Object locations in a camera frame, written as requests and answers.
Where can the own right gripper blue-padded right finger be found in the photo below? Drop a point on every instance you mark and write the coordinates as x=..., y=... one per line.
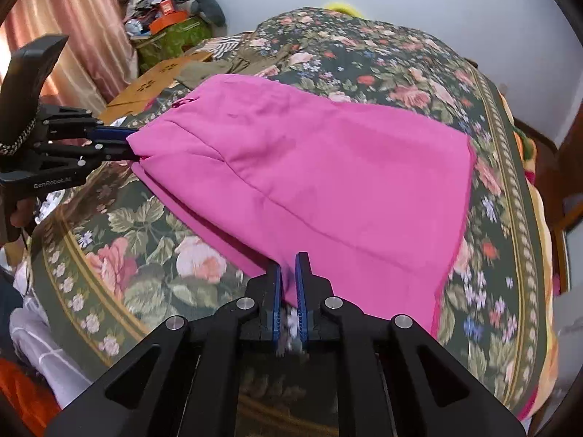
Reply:
x=395, y=379

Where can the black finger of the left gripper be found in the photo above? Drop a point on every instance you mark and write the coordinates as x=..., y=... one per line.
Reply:
x=102, y=152

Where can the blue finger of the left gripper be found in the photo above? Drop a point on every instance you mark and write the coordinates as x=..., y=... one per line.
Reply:
x=112, y=133

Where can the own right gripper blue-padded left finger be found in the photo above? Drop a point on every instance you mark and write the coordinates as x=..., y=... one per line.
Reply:
x=183, y=378

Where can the pink pants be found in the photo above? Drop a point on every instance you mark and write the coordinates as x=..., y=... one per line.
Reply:
x=376, y=196

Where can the person's left hand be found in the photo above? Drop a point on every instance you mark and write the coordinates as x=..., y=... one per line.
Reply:
x=24, y=213

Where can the floral green bed cover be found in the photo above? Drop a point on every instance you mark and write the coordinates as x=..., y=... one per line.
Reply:
x=112, y=261

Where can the pink striped curtain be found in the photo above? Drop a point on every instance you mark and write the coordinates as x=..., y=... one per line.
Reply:
x=98, y=61

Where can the orange box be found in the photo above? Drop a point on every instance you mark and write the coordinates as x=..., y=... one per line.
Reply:
x=167, y=20

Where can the striped folded cloth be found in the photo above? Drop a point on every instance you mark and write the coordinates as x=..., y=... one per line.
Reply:
x=220, y=47

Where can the white crumpled cloth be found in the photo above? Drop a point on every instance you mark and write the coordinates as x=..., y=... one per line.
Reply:
x=33, y=342

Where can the olive green pants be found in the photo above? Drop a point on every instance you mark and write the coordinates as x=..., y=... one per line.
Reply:
x=246, y=62

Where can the yellow foam tube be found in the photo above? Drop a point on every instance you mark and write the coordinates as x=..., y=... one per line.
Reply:
x=343, y=8

